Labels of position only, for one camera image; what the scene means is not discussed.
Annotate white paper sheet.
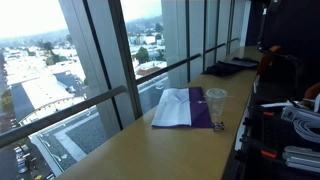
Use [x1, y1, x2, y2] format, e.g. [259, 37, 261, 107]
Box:
[151, 87, 193, 127]

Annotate silver metal bars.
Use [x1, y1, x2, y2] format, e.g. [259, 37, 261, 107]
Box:
[282, 145, 320, 174]

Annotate small metal binder clip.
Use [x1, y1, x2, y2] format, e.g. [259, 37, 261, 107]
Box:
[212, 121, 226, 132]

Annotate black equipment cart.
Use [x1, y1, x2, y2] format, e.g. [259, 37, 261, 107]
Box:
[233, 76, 320, 180]

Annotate white plastic strip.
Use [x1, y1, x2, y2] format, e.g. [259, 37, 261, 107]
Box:
[260, 100, 294, 109]

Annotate orange chair back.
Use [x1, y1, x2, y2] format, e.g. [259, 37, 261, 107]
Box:
[257, 45, 283, 76]

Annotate clear plastic cup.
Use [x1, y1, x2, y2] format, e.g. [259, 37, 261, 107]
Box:
[205, 87, 229, 117]

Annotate white coiled cable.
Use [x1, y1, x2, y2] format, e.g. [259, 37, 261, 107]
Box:
[293, 118, 320, 144]

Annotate purple folder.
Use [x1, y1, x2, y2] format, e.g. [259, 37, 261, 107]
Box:
[151, 86, 214, 129]

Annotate black cloth bag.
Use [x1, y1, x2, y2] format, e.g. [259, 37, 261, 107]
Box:
[202, 57, 260, 77]

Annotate flat dark tablet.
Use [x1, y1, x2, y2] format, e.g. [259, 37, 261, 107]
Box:
[224, 59, 258, 69]

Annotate white power strip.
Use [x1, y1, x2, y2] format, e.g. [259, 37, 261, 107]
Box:
[280, 105, 320, 124]

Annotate orange round object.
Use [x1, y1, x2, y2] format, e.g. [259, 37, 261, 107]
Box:
[303, 82, 320, 108]

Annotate grey metal handrail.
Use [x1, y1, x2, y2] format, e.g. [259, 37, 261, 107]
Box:
[0, 37, 240, 149]

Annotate black vertical pole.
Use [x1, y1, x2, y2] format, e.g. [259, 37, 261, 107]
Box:
[257, 0, 271, 51]

